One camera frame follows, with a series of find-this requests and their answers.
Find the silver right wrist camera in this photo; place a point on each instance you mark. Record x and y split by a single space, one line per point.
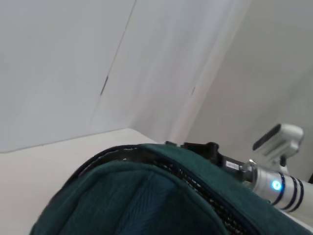
281 142

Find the dark teal lunch bag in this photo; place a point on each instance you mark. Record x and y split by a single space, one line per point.
146 195

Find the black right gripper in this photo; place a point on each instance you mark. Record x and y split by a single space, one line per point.
220 159

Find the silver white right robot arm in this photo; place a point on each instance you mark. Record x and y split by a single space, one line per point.
281 186

